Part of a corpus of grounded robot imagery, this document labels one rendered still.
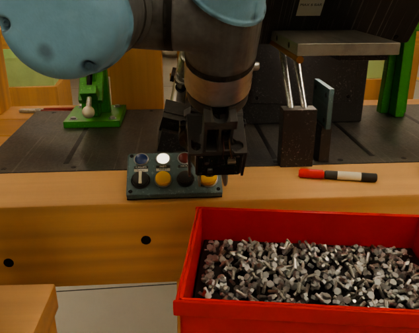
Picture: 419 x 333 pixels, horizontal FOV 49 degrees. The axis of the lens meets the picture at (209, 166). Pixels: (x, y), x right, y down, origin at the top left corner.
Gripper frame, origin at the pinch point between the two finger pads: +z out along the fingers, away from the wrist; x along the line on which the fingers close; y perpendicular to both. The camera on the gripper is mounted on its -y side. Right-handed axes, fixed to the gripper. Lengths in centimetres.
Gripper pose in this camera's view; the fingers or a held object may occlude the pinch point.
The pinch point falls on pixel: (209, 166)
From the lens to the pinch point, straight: 70.3
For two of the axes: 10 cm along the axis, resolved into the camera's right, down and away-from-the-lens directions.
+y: 0.6, 8.4, -5.4
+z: -0.4, 5.5, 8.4
